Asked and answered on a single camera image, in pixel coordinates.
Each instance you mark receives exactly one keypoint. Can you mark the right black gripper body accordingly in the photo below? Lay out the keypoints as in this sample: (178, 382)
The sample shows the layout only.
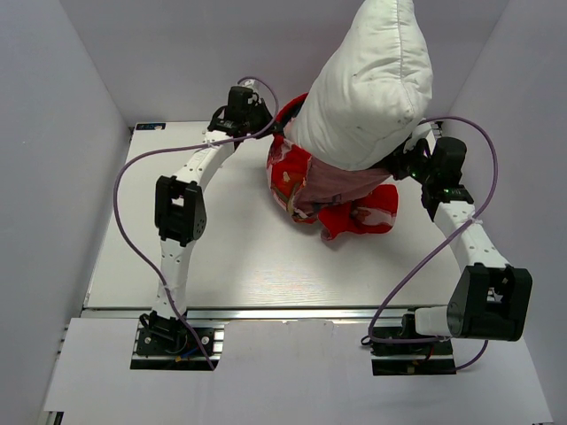
(415, 165)

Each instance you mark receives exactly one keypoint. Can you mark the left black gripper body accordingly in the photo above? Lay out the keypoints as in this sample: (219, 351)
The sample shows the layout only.
(257, 119)

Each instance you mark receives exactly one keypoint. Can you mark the red pink patterned pillowcase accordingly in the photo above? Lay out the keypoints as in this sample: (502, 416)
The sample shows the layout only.
(310, 191)

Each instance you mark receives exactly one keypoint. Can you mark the white pillow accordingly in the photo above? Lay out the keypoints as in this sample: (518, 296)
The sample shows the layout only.
(371, 93)

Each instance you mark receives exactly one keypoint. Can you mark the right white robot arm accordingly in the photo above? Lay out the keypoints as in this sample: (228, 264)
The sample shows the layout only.
(490, 301)

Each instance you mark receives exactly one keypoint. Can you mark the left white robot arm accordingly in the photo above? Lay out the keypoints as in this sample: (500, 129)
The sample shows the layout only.
(180, 212)

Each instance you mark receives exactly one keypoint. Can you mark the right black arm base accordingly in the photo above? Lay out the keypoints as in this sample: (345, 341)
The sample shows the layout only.
(421, 359)

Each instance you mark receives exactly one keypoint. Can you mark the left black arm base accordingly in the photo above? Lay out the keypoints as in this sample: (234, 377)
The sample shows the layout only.
(152, 352)

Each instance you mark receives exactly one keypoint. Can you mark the left blue table label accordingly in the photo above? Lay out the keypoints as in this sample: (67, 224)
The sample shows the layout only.
(150, 126)

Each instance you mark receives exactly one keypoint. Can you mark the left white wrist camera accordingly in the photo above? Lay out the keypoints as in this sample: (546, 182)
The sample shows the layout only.
(253, 86)

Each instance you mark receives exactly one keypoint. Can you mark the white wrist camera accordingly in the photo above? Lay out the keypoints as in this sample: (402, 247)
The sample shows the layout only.
(253, 86)
(422, 131)

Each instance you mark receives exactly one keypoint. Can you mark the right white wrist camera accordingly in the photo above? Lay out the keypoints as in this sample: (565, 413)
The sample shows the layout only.
(422, 131)

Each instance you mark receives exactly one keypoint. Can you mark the aluminium front rail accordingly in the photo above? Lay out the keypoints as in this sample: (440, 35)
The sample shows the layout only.
(218, 314)

